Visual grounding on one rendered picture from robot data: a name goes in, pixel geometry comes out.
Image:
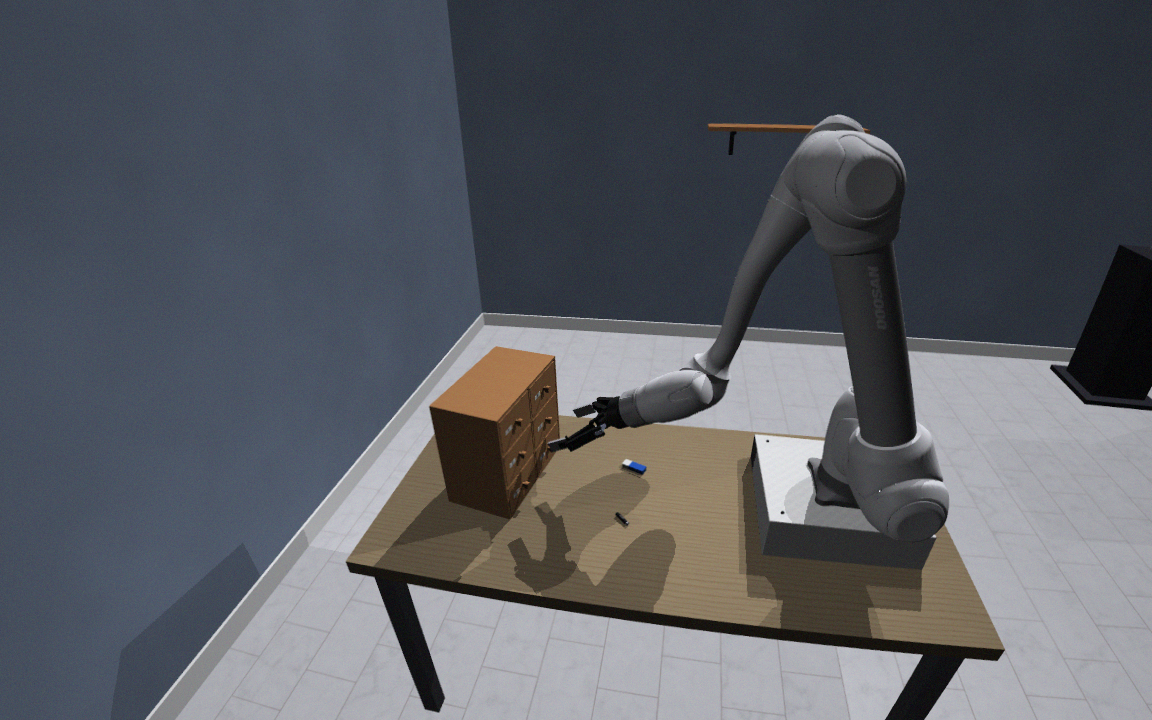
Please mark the brown wooden chest of drawers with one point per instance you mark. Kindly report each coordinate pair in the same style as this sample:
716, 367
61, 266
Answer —
465, 421

